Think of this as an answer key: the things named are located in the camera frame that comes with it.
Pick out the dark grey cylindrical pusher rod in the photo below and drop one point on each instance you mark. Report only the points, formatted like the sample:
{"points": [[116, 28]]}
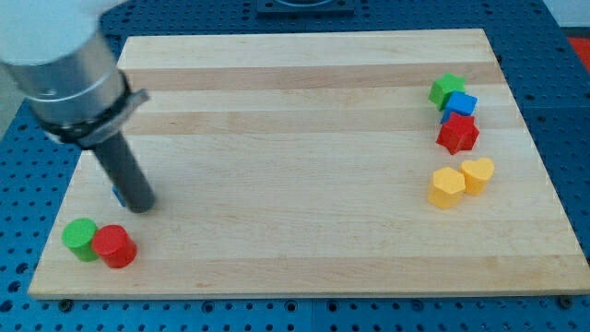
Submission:
{"points": [[118, 161]]}

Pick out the blue triangle block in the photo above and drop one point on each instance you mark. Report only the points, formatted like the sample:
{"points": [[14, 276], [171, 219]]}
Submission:
{"points": [[118, 197]]}

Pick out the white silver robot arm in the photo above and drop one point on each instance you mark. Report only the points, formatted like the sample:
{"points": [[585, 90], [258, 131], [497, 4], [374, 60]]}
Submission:
{"points": [[62, 63]]}

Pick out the red cylinder block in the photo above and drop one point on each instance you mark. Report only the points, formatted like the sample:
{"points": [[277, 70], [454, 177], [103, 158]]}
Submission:
{"points": [[113, 245]]}

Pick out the green cylinder block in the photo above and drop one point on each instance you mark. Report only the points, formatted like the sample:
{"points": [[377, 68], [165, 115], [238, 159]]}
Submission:
{"points": [[77, 237]]}

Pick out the wooden board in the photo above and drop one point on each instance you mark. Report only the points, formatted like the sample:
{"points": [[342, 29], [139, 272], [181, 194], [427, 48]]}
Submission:
{"points": [[298, 165]]}

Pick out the yellow hexagon block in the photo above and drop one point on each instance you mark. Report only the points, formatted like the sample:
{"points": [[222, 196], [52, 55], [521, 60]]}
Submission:
{"points": [[446, 188]]}

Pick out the green star block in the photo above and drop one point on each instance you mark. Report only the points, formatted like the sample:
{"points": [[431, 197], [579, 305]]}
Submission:
{"points": [[442, 88]]}

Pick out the red star block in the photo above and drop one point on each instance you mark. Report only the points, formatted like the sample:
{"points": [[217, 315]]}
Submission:
{"points": [[458, 133]]}

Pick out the blue cube block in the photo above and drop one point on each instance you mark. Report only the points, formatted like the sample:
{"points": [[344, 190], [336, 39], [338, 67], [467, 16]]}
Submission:
{"points": [[459, 102]]}

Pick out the yellow heart block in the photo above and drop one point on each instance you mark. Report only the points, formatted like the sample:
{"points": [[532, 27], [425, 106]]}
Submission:
{"points": [[477, 174]]}

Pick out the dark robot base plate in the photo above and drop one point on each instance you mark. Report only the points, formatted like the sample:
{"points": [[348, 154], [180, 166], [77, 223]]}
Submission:
{"points": [[304, 7]]}

